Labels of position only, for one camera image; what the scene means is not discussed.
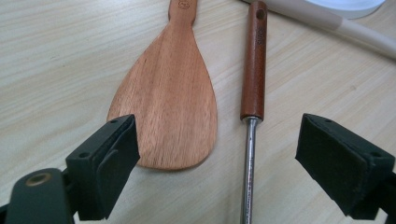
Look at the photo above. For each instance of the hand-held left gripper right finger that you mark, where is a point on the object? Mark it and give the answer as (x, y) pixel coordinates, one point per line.
(342, 168)

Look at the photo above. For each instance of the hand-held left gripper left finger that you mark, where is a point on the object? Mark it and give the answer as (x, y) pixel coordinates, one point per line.
(106, 168)

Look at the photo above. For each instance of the beige silicone spoon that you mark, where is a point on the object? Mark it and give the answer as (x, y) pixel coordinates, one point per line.
(358, 32)

